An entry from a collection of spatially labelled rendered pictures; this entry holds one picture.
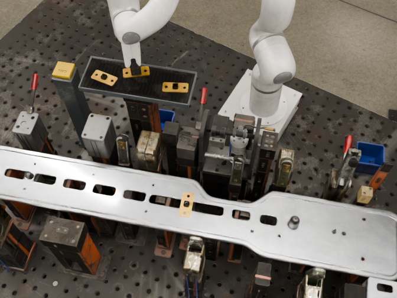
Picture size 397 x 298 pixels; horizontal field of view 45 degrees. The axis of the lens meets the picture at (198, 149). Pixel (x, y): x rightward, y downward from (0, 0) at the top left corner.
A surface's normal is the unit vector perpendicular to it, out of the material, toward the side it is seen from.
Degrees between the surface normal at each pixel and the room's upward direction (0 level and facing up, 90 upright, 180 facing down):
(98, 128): 0
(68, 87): 90
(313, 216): 0
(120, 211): 0
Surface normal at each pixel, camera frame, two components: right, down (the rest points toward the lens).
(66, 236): 0.00, -0.51
